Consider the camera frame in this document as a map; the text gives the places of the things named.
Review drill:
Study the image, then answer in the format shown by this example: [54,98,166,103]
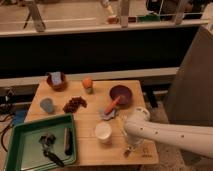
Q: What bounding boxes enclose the silver metal fork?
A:
[123,147,132,158]

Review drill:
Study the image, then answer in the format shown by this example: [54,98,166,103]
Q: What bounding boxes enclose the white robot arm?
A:
[124,107,213,158]

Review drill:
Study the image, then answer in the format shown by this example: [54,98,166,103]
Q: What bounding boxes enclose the purple bowl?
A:
[109,85,133,106]

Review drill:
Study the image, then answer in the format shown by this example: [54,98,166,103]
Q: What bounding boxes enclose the brown bowl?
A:
[46,71,67,91]

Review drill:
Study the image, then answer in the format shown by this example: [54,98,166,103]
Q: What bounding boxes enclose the white cup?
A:
[95,122,112,143]

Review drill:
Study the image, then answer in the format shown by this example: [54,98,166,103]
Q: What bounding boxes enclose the grey-blue cloth piece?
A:
[99,108,117,121]

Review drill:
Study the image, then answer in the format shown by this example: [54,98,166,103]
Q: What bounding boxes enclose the wooden table board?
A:
[25,80,159,166]

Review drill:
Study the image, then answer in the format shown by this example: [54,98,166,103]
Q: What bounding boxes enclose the black brush tool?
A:
[64,128,73,155]

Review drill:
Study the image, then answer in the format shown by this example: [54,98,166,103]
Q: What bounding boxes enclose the bunch of dark grapes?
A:
[63,97,87,113]

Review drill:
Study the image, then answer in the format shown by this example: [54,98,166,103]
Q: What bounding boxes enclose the orange fruit on stand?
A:
[82,78,93,94]

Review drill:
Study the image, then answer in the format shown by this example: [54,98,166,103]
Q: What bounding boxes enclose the green tray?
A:
[3,114,77,171]

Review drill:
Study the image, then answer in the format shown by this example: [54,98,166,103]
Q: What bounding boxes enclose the dark crumpled item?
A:
[39,134,56,146]

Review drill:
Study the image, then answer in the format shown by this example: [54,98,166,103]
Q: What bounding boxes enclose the black peeler tool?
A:
[43,150,64,167]

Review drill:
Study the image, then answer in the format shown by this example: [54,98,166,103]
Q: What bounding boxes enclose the blue cup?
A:
[40,98,54,113]

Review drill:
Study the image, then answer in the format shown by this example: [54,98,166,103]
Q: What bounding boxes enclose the blue sponge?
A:
[51,72,62,85]

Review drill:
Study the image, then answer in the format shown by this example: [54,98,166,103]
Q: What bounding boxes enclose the black cables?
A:
[0,87,17,153]

